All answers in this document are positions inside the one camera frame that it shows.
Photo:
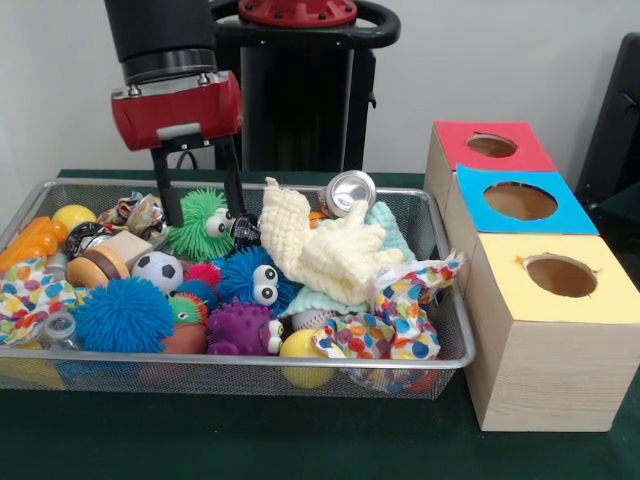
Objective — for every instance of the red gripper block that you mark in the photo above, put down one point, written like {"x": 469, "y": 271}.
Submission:
{"x": 175, "y": 117}

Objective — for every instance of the blue spiky ball with eyes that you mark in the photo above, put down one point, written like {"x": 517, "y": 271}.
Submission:
{"x": 240, "y": 280}

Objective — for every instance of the cream waffle cloth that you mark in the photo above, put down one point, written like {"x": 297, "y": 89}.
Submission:
{"x": 325, "y": 250}

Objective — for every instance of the mint waffle cloth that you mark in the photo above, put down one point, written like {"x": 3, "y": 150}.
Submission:
{"x": 382, "y": 215}

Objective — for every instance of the shallow silver mesh bin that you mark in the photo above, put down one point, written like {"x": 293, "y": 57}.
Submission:
{"x": 200, "y": 381}

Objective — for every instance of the wooden box with three holes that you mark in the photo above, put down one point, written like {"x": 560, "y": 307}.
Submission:
{"x": 545, "y": 380}

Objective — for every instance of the green spiky ball with eyes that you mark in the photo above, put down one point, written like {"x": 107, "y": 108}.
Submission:
{"x": 197, "y": 235}

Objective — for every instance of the small soccer ball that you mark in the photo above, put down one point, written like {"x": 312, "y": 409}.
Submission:
{"x": 157, "y": 272}

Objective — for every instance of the toy burger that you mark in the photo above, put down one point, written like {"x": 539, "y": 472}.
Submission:
{"x": 95, "y": 265}

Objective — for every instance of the purple spiky toy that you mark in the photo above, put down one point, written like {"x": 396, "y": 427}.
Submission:
{"x": 235, "y": 327}

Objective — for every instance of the crushed silver can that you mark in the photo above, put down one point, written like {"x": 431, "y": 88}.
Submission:
{"x": 350, "y": 192}

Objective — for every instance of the polka dot paper napkin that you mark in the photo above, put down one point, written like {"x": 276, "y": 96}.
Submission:
{"x": 25, "y": 295}
{"x": 400, "y": 330}

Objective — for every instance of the dark green table cloth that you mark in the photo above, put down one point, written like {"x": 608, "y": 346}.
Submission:
{"x": 625, "y": 200}
{"x": 250, "y": 440}

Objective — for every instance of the black stand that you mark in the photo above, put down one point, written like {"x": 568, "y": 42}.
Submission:
{"x": 615, "y": 125}

